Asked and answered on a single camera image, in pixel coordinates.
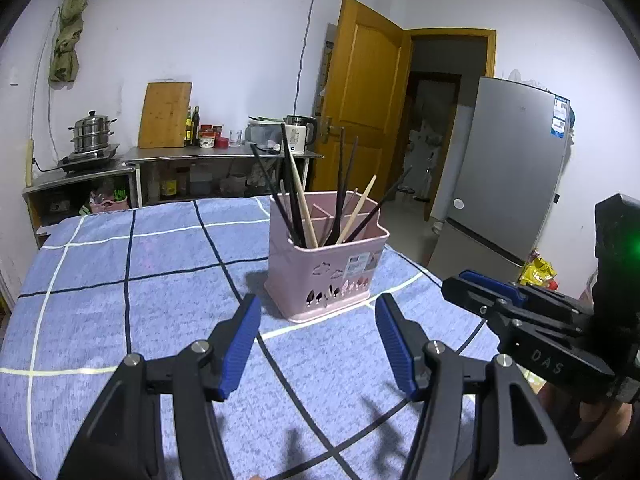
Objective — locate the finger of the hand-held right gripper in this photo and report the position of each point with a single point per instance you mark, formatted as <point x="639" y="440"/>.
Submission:
<point x="470" y="295"/>
<point x="487" y="280"/>

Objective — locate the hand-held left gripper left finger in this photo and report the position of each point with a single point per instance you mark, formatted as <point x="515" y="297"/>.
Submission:
<point x="240" y="345"/>

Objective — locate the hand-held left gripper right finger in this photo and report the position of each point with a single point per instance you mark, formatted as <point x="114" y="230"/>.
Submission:
<point x="395" y="345"/>

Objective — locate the pink plastic utensil basket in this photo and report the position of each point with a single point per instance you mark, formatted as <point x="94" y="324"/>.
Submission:
<point x="320" y="270"/>

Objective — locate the beige wooden chopstick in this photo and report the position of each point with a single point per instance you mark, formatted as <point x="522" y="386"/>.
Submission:
<point x="306" y="210"/>
<point x="357" y="208"/>

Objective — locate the person's right hand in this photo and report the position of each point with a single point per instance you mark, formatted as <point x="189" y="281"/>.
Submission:
<point x="620" y="430"/>

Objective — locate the yellow snack bag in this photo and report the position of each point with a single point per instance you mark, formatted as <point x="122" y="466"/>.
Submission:
<point x="537" y="270"/>

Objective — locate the blue checked blanket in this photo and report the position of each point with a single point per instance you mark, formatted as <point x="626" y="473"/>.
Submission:
<point x="125" y="310"/>

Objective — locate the grey refrigerator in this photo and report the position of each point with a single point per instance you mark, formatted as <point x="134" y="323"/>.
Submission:
<point x="500" y="160"/>

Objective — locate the bottle with yellow label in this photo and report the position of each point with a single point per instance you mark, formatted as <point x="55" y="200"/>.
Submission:
<point x="167" y="185"/>

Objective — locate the small pink storage basket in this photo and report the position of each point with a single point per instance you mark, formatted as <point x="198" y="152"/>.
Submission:
<point x="107" y="206"/>

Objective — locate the steel counter table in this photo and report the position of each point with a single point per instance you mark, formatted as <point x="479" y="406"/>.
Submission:
<point x="200" y="154"/>

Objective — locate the red tin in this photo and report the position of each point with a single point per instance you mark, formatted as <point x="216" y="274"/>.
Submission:
<point x="222" y="142"/>

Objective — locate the clear glass cup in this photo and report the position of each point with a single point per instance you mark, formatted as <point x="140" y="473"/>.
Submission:
<point x="235" y="139"/>

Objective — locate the white jar with red lid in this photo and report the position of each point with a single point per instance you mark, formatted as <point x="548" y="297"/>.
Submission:
<point x="207" y="141"/>

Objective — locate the white electric kettle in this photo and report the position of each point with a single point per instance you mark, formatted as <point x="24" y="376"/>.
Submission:
<point x="300" y="137"/>

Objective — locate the dark glass sauce bottle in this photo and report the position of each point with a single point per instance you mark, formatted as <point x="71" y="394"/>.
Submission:
<point x="196" y="127"/>
<point x="188" y="130"/>

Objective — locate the yellow wooden door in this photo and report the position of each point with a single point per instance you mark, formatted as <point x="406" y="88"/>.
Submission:
<point x="370" y="85"/>

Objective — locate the black induction cooker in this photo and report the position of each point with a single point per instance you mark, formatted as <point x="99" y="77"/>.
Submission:
<point x="87" y="162"/>

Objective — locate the wooden cutting board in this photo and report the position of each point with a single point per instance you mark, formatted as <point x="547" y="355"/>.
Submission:
<point x="165" y="115"/>

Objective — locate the low steel stove table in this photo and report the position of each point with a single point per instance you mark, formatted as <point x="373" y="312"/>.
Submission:
<point x="45" y="185"/>

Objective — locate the steel steamer pot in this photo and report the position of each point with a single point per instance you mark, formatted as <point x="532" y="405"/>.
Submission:
<point x="91" y="132"/>

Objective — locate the beige power strip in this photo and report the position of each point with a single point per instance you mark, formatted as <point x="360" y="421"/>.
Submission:
<point x="29" y="165"/>

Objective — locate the green hanging cloth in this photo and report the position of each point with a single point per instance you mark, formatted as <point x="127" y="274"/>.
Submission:
<point x="67" y="45"/>

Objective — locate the yellow door frame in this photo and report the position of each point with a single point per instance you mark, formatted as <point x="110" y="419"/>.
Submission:
<point x="450" y="31"/>

